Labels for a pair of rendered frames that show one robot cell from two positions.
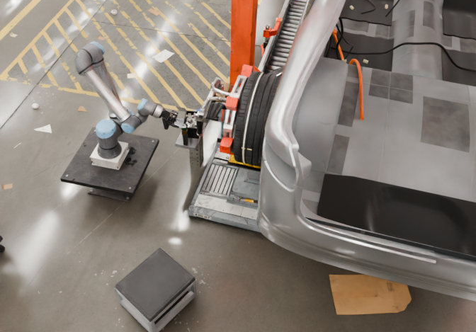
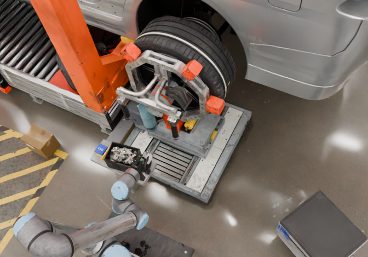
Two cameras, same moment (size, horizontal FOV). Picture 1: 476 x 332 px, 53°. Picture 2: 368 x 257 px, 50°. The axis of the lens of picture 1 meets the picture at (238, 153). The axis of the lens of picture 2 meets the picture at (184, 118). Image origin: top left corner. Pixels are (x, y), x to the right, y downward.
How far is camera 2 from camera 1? 240 cm
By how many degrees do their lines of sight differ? 41
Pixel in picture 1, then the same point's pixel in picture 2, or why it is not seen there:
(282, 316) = (328, 137)
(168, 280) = (323, 215)
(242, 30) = (79, 30)
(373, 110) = not seen: outside the picture
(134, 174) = (165, 244)
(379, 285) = not seen: hidden behind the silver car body
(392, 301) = not seen: hidden behind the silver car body
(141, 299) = (345, 245)
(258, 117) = (214, 52)
